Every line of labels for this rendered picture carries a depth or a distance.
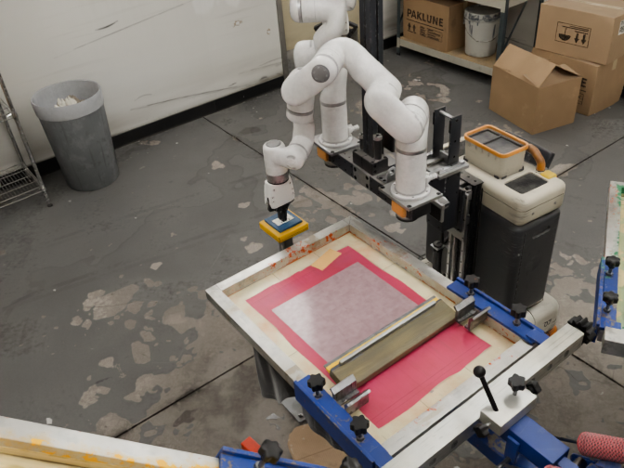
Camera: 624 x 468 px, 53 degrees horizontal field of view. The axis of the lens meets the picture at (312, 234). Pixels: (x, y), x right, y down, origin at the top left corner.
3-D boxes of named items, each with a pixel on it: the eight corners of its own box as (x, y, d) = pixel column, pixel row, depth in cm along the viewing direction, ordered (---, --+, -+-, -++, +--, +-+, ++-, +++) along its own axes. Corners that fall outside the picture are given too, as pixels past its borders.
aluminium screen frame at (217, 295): (206, 299, 192) (204, 290, 190) (351, 224, 219) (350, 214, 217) (377, 475, 140) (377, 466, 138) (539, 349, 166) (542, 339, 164)
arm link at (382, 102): (346, 17, 179) (330, 39, 165) (437, 105, 187) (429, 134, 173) (316, 50, 188) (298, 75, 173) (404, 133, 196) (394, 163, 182)
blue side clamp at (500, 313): (445, 301, 186) (447, 283, 181) (457, 293, 188) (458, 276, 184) (529, 358, 165) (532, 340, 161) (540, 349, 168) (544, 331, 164)
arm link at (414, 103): (429, 139, 193) (431, 92, 184) (423, 161, 183) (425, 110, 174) (398, 137, 196) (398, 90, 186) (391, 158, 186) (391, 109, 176)
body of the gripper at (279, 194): (283, 166, 216) (286, 193, 222) (258, 176, 211) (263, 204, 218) (295, 174, 211) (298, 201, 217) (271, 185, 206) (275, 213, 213)
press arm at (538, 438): (485, 425, 144) (487, 411, 141) (502, 411, 147) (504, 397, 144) (549, 477, 132) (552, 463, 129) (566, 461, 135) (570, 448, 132)
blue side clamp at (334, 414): (295, 399, 160) (292, 381, 156) (310, 389, 163) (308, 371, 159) (372, 480, 140) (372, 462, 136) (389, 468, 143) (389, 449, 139)
